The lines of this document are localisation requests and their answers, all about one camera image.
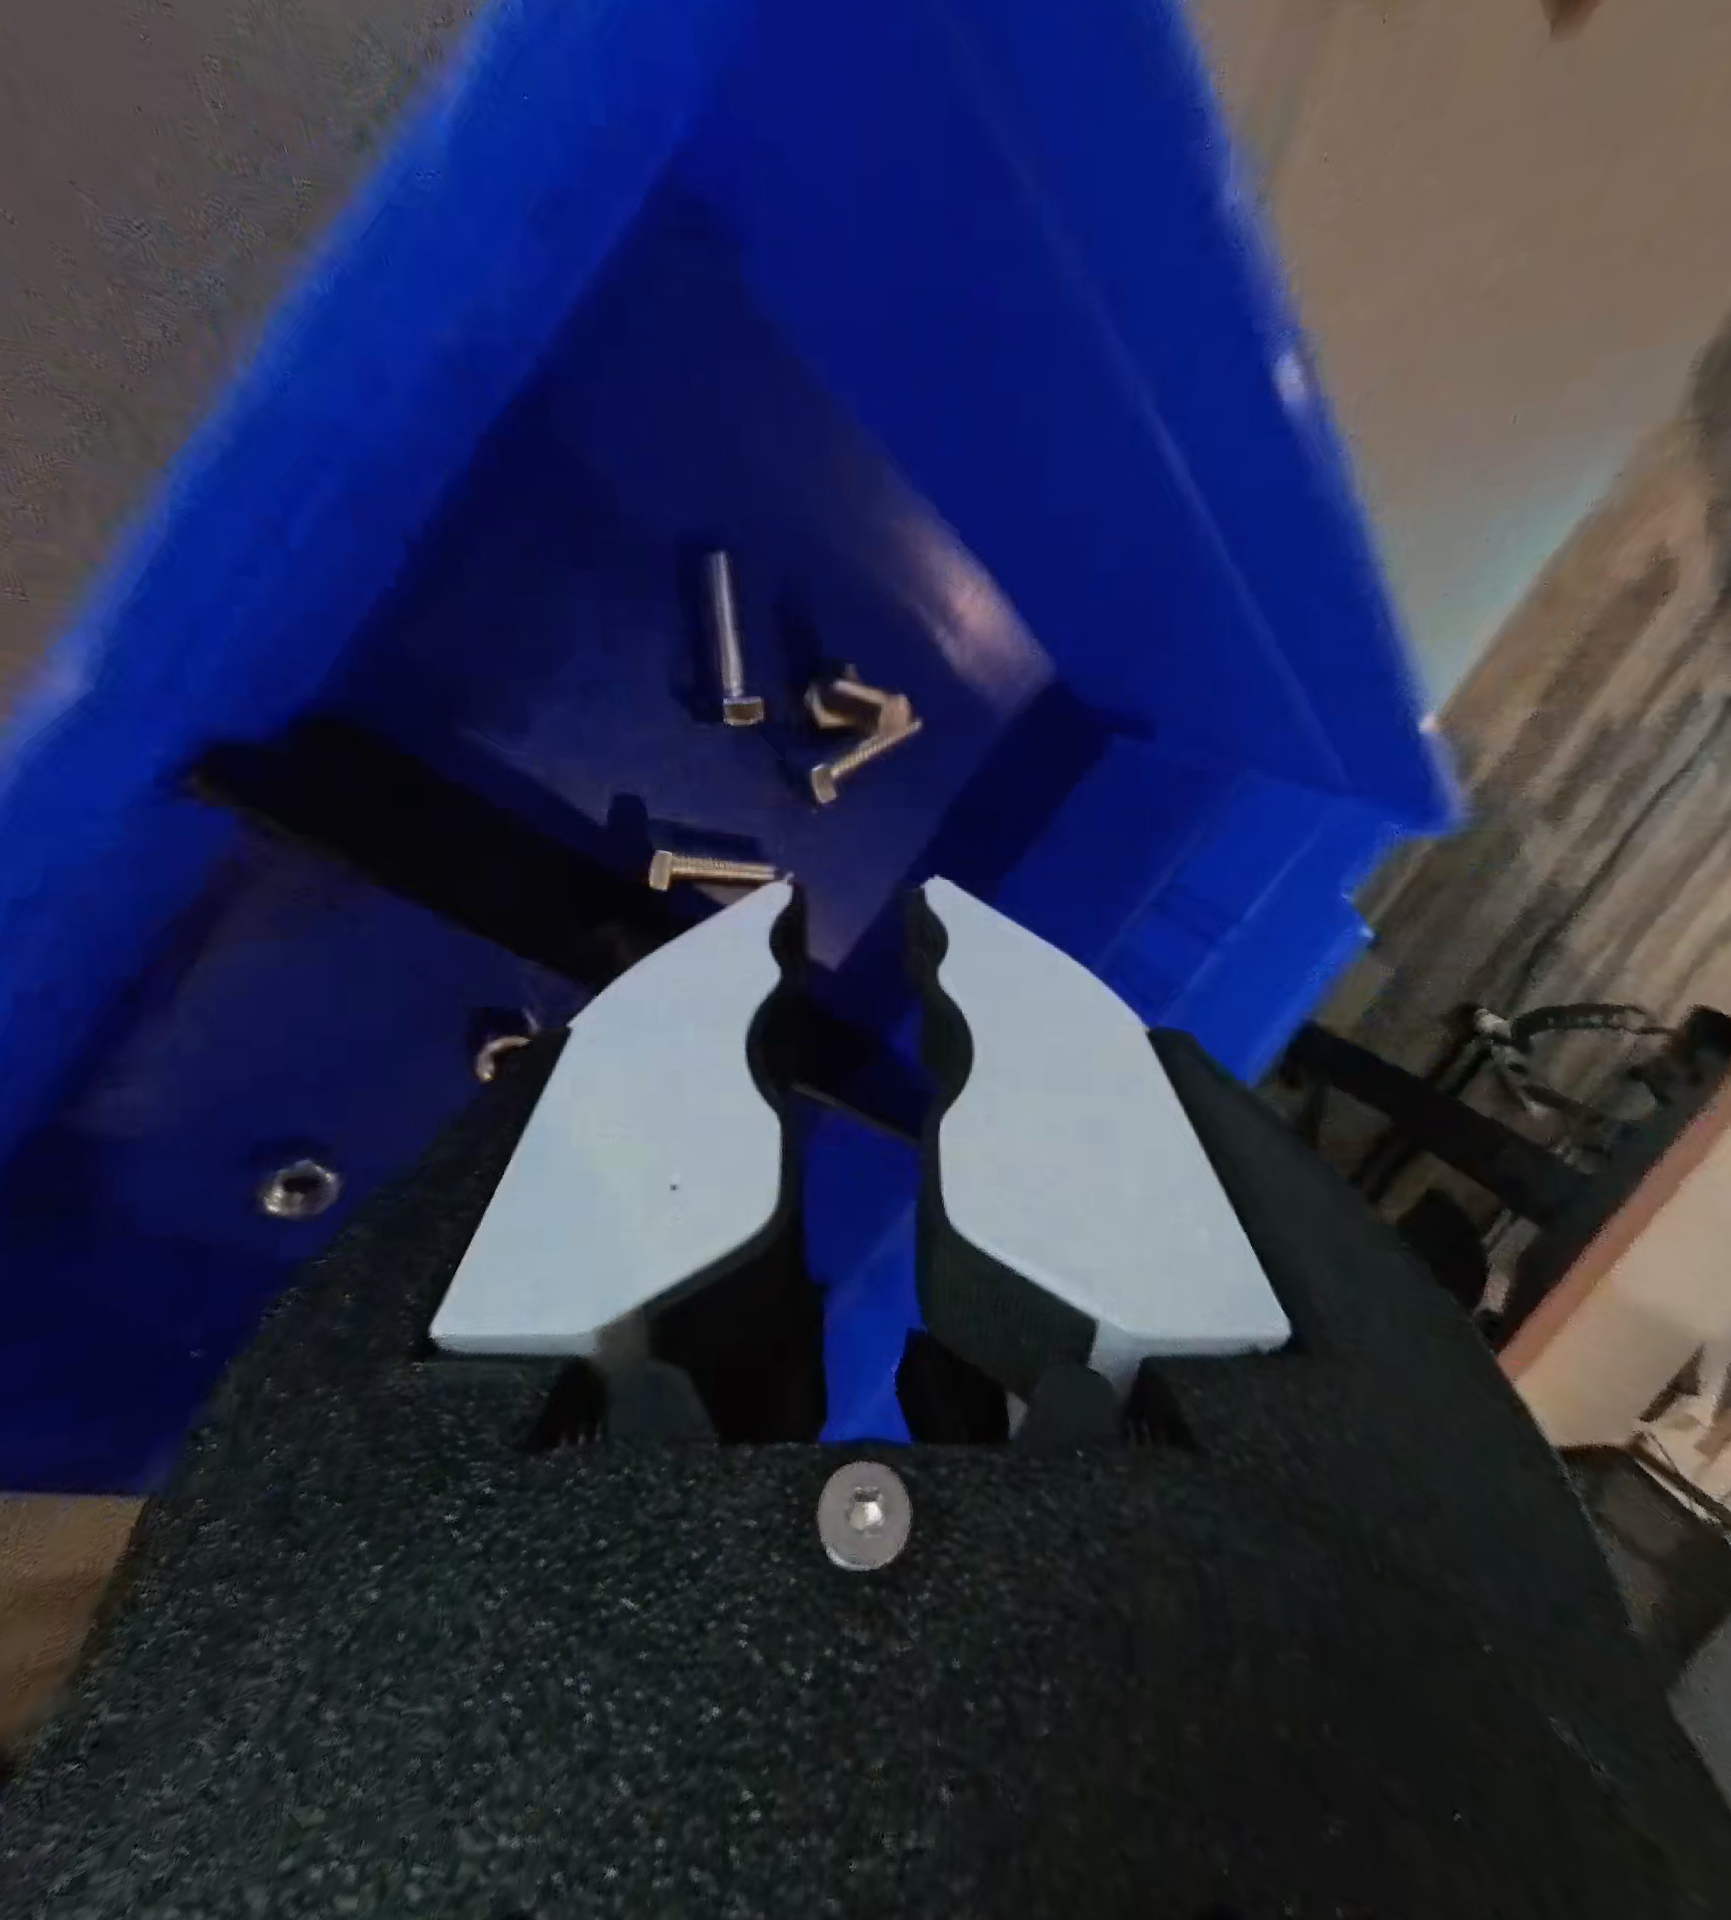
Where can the blue plastic bin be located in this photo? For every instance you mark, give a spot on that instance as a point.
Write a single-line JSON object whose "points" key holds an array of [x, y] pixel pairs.
{"points": [[957, 374]]}

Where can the black bin divider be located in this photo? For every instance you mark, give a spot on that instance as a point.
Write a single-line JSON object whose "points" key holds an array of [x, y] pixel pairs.
{"points": [[431, 824]]}

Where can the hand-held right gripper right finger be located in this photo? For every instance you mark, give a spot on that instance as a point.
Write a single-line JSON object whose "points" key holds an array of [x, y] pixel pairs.
{"points": [[1104, 1185]]}

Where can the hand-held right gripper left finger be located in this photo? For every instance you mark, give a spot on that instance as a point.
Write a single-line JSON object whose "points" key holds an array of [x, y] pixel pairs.
{"points": [[625, 1171]]}

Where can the wood-edged table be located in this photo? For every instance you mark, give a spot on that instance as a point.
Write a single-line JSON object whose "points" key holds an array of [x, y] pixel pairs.
{"points": [[1704, 1275]]}

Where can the silver hex bolt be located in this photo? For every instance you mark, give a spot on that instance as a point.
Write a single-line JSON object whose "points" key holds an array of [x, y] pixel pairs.
{"points": [[709, 869], [848, 698], [723, 631], [865, 757]]}

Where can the black office chair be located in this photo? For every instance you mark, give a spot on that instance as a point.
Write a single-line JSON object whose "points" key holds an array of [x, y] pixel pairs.
{"points": [[1433, 1125]]}

